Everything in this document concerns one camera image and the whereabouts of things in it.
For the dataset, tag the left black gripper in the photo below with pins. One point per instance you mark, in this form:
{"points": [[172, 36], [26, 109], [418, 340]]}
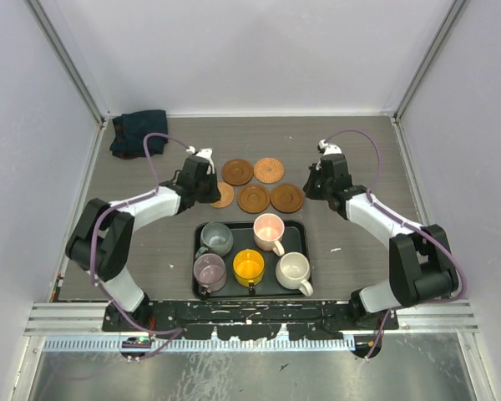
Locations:
{"points": [[215, 194]]}

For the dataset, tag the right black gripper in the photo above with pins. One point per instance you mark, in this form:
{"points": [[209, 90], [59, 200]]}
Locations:
{"points": [[308, 189]]}

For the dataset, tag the woven rattan coaster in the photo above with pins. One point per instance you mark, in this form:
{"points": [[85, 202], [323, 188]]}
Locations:
{"points": [[269, 170], [227, 195]]}

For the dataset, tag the brown wooden saucer coaster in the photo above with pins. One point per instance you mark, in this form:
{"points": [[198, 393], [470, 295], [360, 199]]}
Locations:
{"points": [[237, 172], [287, 198], [254, 198]]}

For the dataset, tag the pink ceramic mug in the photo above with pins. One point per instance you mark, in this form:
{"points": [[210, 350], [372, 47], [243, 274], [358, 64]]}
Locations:
{"points": [[268, 231]]}

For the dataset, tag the cream ceramic mug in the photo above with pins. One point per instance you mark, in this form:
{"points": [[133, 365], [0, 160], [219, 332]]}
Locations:
{"points": [[293, 271]]}

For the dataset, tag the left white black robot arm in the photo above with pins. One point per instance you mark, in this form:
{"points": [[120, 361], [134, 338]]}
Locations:
{"points": [[101, 239]]}

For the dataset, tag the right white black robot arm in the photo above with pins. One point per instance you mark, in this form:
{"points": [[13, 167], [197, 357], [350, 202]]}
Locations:
{"points": [[420, 264]]}

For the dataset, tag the grey ceramic mug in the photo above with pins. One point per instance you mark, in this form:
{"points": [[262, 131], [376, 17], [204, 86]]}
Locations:
{"points": [[215, 238]]}

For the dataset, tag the black serving tray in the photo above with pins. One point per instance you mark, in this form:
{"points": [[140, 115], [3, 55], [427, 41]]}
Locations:
{"points": [[269, 287]]}

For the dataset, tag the dark blue folded cloth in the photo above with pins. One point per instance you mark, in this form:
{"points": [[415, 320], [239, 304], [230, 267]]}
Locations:
{"points": [[130, 130]]}

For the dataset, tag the lilac ceramic mug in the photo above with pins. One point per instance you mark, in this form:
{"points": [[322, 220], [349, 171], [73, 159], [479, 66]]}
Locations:
{"points": [[210, 273]]}

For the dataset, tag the yellow ceramic mug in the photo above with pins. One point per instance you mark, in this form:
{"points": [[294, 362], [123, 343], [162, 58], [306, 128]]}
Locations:
{"points": [[249, 269]]}

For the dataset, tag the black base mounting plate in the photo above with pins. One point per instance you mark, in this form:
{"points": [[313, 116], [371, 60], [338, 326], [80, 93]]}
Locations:
{"points": [[255, 320]]}

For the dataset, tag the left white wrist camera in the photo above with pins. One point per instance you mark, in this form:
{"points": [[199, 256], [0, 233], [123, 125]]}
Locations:
{"points": [[204, 153]]}

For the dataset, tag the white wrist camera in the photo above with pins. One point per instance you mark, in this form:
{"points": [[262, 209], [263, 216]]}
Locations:
{"points": [[326, 148], [204, 153]]}

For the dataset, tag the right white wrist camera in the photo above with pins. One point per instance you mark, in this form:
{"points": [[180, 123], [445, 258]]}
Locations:
{"points": [[326, 148]]}

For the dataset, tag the aluminium frame rail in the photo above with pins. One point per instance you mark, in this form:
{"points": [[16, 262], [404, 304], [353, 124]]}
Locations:
{"points": [[84, 318]]}

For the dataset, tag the white slotted cable duct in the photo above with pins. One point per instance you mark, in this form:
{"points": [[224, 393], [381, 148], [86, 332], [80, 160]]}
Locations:
{"points": [[123, 343]]}

